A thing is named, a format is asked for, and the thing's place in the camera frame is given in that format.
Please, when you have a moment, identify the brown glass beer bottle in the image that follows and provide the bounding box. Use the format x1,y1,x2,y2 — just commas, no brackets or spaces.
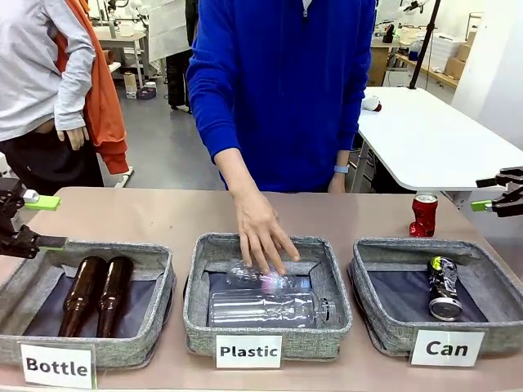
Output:
58,256,108,338
96,256,135,339

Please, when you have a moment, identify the black crushed drink can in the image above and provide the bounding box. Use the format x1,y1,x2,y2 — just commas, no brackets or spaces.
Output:
427,256,464,322

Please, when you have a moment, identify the small crushed clear plastic bottle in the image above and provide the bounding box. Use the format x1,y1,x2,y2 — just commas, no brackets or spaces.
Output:
226,261,302,293

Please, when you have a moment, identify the large clear ribbed plastic bottle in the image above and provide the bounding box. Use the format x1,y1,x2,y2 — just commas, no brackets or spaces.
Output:
207,287,339,330

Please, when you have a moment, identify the person's right forearm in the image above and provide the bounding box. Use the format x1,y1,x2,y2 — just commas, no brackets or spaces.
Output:
214,147,262,197

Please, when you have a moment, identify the red crushed drink can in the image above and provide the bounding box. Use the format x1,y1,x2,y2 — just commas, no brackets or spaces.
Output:
409,191,439,238

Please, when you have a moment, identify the white Can label card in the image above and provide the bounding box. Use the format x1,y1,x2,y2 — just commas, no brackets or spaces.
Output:
409,328,486,368

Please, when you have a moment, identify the grey fabric basket labelled Bottle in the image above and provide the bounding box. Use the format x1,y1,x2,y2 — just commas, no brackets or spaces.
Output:
0,238,177,371

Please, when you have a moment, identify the grey fabric basket labelled Can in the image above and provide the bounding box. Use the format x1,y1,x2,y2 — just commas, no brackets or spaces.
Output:
346,237,523,360

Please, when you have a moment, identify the grey fabric basket labelled Plastic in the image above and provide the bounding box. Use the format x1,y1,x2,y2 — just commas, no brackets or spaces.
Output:
182,232,353,363

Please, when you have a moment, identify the bystander bare hand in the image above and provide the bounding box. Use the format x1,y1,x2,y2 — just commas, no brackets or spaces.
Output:
56,127,90,151

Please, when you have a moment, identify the person's left hand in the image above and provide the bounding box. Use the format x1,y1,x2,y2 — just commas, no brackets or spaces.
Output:
328,172,348,194

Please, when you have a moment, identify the person's right hand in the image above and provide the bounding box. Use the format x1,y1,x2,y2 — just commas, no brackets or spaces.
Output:
232,189,302,276

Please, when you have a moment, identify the large white table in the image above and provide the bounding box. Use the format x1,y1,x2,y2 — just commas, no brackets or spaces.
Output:
350,86,523,194

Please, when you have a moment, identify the orange jacket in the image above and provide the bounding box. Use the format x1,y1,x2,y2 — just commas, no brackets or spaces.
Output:
55,0,131,175

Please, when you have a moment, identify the white Bottle label card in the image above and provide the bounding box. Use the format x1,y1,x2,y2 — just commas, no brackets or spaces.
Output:
19,342,97,390

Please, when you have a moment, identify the long wooden bench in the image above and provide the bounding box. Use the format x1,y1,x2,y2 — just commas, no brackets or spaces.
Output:
394,52,459,89

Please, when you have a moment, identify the bystander in grey shirt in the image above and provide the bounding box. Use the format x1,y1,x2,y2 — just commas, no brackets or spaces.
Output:
0,0,105,197

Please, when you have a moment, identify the stack of white storage boxes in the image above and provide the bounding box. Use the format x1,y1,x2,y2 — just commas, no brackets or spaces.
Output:
424,32,465,62

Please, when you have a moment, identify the black tripod pole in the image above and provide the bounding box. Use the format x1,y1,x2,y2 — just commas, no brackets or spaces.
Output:
408,0,443,90

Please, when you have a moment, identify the wooden background desk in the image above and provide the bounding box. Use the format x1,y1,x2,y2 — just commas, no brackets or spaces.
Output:
367,38,400,87

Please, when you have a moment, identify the background person in dark clothes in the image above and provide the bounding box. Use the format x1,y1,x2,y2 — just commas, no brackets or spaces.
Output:
165,0,201,114

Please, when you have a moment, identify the white background cart table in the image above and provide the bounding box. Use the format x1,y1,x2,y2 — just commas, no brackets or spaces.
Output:
94,31,149,89

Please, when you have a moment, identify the white hanging sheet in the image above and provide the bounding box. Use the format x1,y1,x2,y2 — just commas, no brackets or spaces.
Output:
147,0,193,63

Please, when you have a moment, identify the person in blue sweater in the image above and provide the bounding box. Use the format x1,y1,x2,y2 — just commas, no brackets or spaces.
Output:
186,0,377,194

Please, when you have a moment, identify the white Plastic label card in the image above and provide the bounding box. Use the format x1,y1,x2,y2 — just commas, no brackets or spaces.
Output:
215,334,284,370

